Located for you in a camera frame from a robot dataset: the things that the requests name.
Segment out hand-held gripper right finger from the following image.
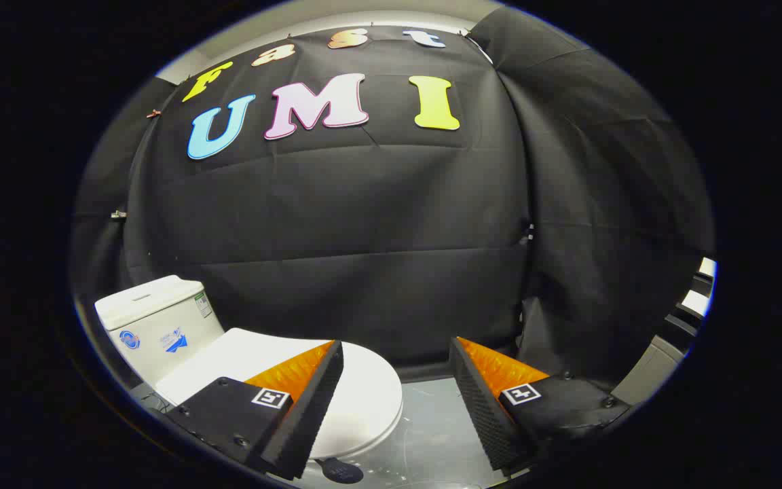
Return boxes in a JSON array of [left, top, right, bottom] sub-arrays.
[[449, 336, 631, 473]]

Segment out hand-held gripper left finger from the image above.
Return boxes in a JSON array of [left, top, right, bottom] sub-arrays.
[[166, 340, 345, 481]]

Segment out black lid pull handle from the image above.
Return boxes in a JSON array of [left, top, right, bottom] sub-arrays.
[[314, 458, 365, 484]]

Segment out grey panel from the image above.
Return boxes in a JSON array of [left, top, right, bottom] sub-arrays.
[[612, 336, 687, 406]]

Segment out black backdrop cloth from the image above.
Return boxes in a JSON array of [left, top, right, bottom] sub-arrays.
[[72, 7, 715, 391]]

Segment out white and black rack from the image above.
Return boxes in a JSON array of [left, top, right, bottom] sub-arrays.
[[663, 257, 717, 340]]

